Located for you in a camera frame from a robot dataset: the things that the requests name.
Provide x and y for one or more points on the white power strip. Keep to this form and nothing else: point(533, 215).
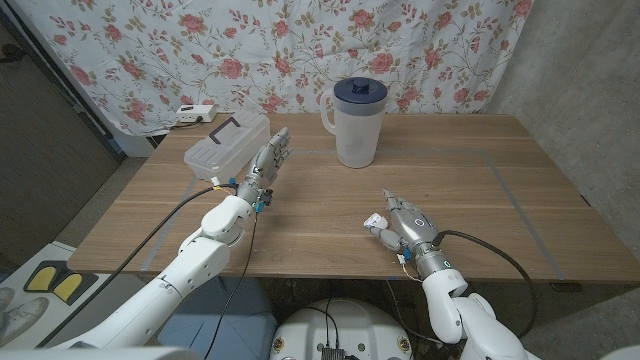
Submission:
point(196, 113)

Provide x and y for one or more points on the white floor board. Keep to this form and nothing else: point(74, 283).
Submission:
point(115, 295)

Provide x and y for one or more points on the black yellow foot pedal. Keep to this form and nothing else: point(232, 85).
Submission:
point(55, 282)

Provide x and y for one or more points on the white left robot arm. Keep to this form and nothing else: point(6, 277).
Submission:
point(190, 270)

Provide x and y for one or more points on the grey tape strip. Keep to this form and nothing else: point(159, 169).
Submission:
point(310, 151)
point(525, 215)
point(149, 260)

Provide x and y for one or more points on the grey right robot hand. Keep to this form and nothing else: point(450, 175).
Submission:
point(415, 230)

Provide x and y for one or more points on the clear plastic clamshell container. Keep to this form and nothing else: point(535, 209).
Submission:
point(225, 147)

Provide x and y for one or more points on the white AirPods case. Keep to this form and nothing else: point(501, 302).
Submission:
point(375, 220)

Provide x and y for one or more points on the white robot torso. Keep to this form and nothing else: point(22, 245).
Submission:
point(345, 330)

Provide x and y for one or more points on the floral print backdrop cloth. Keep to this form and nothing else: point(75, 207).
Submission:
point(250, 50)

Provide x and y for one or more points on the translucent pitcher with blue lid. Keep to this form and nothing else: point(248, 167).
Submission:
point(356, 130)

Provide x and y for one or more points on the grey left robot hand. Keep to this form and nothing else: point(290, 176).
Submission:
point(265, 167)

